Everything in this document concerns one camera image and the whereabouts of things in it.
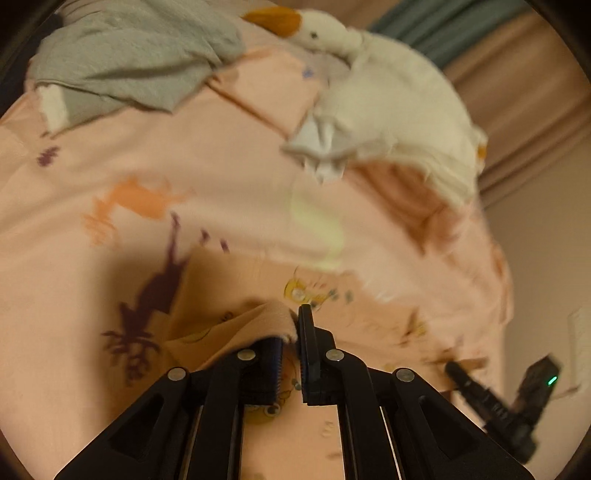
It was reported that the pink cartoon print garment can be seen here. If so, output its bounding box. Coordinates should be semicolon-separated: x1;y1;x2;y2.
163;246;491;480

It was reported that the white power strip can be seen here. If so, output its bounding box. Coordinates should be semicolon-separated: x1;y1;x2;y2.
568;308;590;392

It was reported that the pink printed duvet cover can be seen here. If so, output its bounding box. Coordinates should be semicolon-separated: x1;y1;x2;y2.
1;35;512;479

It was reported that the pink folded garment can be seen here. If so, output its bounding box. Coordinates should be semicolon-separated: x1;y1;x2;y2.
346;161;472;254

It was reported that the white folded garment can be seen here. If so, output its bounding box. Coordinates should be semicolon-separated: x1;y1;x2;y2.
284;80;488;208

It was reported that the beige curtain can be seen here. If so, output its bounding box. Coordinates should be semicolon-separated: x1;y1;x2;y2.
276;0;591;209

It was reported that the white goose plush toy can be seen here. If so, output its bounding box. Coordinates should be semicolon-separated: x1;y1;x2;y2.
241;5;490;186

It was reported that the grey garment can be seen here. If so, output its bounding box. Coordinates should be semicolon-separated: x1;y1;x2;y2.
29;1;245;135

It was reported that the teal curtain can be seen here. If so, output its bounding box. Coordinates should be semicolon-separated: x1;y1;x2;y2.
370;0;530;69

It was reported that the black tracking camera box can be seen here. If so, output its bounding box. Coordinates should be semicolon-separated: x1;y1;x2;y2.
513;355;561;427

